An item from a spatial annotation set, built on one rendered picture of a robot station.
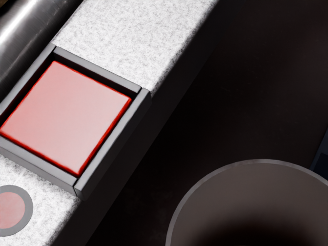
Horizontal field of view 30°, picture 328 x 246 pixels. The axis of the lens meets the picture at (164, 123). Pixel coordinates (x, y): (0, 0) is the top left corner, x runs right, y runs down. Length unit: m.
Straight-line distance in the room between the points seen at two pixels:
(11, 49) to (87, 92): 0.07
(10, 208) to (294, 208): 0.78
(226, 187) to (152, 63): 0.64
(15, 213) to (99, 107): 0.08
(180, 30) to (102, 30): 0.05
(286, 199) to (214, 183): 0.15
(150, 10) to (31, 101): 0.11
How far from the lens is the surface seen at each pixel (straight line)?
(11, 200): 0.37
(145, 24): 0.42
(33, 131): 0.37
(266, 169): 0.99
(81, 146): 0.36
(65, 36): 0.42
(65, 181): 0.35
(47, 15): 0.44
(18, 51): 0.43
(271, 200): 1.10
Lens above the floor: 1.25
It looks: 61 degrees down
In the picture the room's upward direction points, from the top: 5 degrees counter-clockwise
